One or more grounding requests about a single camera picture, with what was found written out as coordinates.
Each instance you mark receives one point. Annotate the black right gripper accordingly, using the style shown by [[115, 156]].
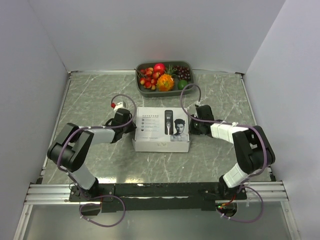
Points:
[[191, 130]]

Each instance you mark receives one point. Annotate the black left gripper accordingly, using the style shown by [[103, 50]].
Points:
[[133, 126]]

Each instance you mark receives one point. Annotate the white hair clipper box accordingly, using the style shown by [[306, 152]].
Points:
[[161, 130]]

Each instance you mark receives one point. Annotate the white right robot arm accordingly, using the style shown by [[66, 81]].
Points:
[[252, 149]]

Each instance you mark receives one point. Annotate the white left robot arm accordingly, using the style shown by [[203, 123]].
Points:
[[70, 148]]

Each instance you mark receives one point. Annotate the green lime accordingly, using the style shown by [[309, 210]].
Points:
[[182, 84]]

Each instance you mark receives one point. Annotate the dark grape bunch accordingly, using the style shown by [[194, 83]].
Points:
[[182, 72]]

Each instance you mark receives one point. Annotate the red yellow cherry bunch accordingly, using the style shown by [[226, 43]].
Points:
[[148, 79]]

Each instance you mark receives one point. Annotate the red apple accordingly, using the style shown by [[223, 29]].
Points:
[[159, 68]]

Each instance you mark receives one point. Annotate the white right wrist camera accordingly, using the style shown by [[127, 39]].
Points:
[[198, 104]]

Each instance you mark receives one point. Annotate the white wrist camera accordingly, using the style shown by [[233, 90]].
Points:
[[198, 104], [117, 106]]

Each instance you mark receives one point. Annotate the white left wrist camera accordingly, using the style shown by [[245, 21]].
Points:
[[117, 106]]

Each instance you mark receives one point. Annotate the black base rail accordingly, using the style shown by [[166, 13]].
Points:
[[157, 196]]

